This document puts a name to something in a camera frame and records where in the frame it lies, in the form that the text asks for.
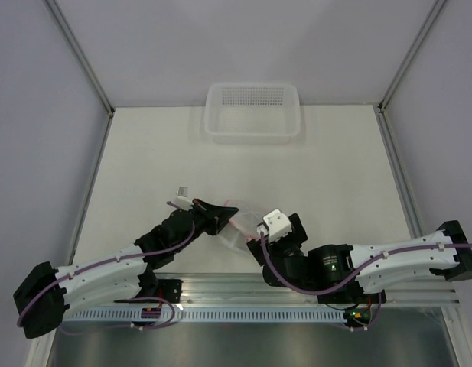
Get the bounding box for aluminium frame post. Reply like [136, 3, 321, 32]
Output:
[376, 0, 449, 114]
[44, 0, 116, 115]

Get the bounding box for left aluminium frame post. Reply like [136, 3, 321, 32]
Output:
[44, 0, 116, 115]

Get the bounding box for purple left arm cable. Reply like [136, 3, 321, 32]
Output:
[16, 200, 197, 328]

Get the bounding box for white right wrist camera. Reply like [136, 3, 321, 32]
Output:
[256, 209, 291, 243]

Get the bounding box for right aluminium frame post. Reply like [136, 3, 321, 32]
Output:
[376, 0, 449, 114]

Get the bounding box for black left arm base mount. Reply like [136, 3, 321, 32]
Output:
[142, 279, 183, 304]

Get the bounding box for white perforated plastic basket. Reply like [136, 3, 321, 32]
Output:
[203, 83, 301, 145]

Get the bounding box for white slotted cable duct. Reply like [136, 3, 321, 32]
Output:
[65, 306, 346, 323]

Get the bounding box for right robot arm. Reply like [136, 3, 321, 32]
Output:
[247, 209, 472, 304]

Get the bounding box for white mesh laundry bag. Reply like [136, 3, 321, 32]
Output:
[218, 199, 270, 255]

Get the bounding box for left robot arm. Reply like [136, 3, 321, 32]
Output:
[13, 199, 239, 339]

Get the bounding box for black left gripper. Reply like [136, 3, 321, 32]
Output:
[173, 198, 239, 253]

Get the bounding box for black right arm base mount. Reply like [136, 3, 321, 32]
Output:
[317, 291, 387, 304]

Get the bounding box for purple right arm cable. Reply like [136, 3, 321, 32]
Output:
[258, 229, 472, 295]

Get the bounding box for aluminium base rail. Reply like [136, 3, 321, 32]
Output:
[157, 274, 460, 307]

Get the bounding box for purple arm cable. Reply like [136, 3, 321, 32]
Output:
[16, 200, 197, 328]
[258, 229, 472, 295]

